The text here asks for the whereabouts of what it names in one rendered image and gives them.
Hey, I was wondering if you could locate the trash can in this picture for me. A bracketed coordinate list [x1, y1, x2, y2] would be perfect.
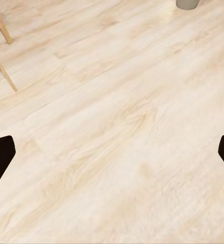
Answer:
[176, 0, 200, 11]

